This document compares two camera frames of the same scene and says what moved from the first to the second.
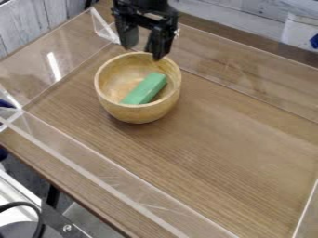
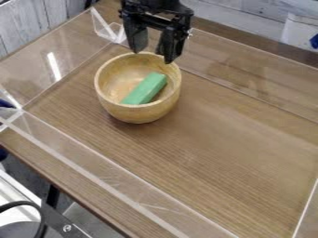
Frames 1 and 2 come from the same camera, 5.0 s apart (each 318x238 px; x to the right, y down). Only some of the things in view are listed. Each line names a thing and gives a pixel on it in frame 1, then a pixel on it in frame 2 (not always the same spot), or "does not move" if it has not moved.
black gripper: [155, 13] -> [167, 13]
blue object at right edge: [313, 41] does not move
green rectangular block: [146, 90] does not move
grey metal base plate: [69, 221] does not move
